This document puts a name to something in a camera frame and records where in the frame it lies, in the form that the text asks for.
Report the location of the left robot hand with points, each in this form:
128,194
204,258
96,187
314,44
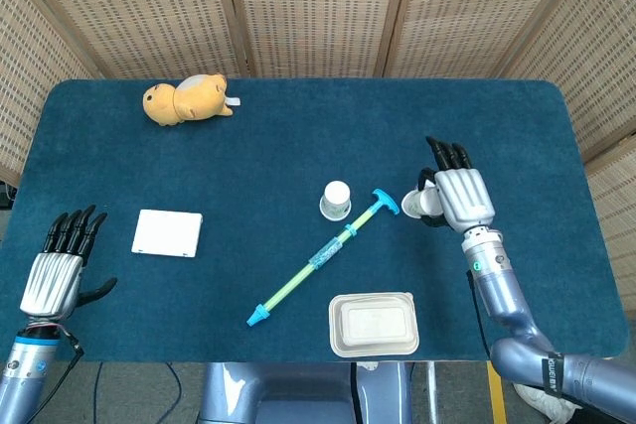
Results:
52,285

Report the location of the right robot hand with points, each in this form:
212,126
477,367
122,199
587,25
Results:
464,198

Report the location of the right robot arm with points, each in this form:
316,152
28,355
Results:
497,290

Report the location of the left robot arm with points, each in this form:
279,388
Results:
25,374

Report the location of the white flat square box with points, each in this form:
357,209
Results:
166,234

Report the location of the green blue water pump toy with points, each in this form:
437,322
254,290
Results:
325,254

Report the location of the beige pulp food container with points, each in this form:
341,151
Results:
372,325

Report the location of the blue felt table cover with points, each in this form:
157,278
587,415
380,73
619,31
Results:
298,146

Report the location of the metal table leg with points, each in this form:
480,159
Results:
430,391

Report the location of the white shoe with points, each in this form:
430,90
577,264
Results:
536,394

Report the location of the orange plush bear toy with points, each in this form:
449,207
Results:
194,98

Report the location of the woven bamboo folding screen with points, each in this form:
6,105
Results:
318,7

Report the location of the grey blue robot torso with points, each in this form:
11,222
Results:
298,394

